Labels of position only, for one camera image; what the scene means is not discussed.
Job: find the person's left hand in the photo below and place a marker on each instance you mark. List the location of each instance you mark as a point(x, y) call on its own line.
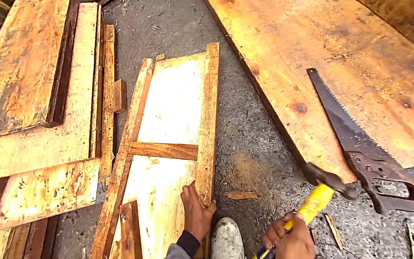
point(197, 216)

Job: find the person's right hand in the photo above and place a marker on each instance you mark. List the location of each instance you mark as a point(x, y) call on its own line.
point(295, 239)

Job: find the person's right fingers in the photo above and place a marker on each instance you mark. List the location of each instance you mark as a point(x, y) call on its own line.
point(274, 232)

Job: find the person's left thumb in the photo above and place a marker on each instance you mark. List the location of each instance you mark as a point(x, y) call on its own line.
point(211, 208)

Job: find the person's right thumb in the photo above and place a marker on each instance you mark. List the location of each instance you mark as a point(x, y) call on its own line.
point(298, 222)

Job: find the person's left fingers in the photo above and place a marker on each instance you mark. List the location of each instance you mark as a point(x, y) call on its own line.
point(190, 191)

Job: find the long weathered wooden rail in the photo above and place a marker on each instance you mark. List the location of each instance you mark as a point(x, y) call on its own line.
point(207, 136)

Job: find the person's left forearm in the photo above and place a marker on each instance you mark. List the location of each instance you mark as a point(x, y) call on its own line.
point(184, 248)

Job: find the small brown wood chip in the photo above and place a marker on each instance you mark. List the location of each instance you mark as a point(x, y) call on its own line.
point(313, 236)

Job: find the flat brown wood splinter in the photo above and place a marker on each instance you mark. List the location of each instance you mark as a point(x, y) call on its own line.
point(240, 195)

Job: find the thin light wood splinter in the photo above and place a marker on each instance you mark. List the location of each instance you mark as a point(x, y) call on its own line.
point(334, 232)

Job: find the short brown wooden crossbar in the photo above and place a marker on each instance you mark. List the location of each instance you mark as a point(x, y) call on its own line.
point(164, 150)

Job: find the dark brown wooden batten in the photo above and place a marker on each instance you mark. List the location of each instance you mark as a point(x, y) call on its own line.
point(130, 230)

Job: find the pale plywood panel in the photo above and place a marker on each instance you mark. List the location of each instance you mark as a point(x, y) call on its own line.
point(173, 104)

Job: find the rusty hand saw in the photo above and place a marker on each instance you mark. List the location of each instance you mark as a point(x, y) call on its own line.
point(350, 133)

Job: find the thin pale wood splinter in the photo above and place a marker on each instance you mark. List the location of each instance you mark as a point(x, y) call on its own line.
point(412, 241)

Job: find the narrow orange wooden strip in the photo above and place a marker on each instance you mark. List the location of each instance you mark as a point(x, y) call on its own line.
point(107, 108)

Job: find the small brown wooden block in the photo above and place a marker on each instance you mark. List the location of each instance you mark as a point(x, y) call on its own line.
point(119, 96)

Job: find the pale wide wooden board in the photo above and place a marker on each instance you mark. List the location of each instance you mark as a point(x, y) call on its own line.
point(70, 133)

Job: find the tiny wooden block end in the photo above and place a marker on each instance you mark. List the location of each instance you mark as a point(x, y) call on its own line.
point(160, 57)

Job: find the speckled light wooden board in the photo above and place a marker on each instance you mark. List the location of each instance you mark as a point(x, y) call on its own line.
point(49, 194)

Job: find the large knotty plywood board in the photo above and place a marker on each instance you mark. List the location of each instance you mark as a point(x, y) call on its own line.
point(318, 79)

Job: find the dark reddish wooden beam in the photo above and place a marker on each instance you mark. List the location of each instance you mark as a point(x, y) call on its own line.
point(40, 237)

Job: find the weathered dark-edged wooden board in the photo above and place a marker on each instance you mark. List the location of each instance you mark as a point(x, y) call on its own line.
point(23, 72)

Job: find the brown plywood sheet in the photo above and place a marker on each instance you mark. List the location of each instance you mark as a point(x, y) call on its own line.
point(408, 21)

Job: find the long reddish-edged wooden rail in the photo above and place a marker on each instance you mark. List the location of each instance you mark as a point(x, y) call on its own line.
point(124, 165)

